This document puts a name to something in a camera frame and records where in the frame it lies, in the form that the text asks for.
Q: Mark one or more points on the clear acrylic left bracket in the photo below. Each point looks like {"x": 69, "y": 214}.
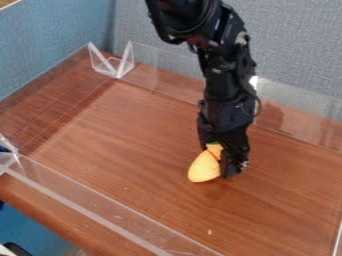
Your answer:
{"x": 9, "y": 155}

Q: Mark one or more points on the clear acrylic corner bracket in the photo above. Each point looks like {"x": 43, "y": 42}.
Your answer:
{"x": 113, "y": 67}

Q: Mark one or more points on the clear acrylic wall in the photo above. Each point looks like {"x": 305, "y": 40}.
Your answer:
{"x": 142, "y": 230}
{"x": 292, "y": 111}

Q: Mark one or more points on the clear acrylic back wall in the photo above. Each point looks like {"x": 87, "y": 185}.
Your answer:
{"x": 292, "y": 111}

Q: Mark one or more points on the yellow green toy corn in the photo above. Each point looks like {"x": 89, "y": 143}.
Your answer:
{"x": 204, "y": 168}

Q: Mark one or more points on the clear acrylic front wall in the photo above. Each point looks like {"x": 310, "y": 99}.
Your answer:
{"x": 142, "y": 230}

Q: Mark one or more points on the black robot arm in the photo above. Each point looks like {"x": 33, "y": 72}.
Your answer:
{"x": 210, "y": 27}

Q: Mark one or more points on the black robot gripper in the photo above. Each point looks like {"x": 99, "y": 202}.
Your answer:
{"x": 227, "y": 107}

